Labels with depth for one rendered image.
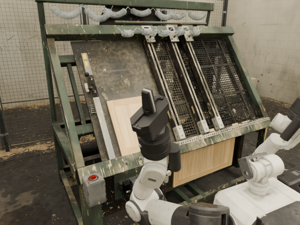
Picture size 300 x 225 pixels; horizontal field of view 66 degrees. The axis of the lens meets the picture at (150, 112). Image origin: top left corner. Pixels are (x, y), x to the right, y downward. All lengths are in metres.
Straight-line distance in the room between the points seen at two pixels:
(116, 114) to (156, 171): 1.38
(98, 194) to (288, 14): 6.52
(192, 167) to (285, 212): 1.95
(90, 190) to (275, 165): 1.14
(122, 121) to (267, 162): 1.42
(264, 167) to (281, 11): 6.74
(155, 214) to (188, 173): 1.89
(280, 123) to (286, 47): 6.19
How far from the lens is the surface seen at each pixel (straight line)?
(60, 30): 2.20
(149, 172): 0.67
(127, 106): 2.06
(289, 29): 7.19
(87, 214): 2.01
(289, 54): 7.13
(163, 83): 2.25
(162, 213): 0.80
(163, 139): 0.60
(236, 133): 2.59
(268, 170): 0.79
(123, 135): 1.96
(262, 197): 0.83
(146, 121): 0.54
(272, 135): 1.13
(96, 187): 1.61
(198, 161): 2.72
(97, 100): 1.98
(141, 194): 0.84
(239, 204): 0.77
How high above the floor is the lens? 1.84
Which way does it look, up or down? 19 degrees down
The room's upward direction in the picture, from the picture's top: straight up
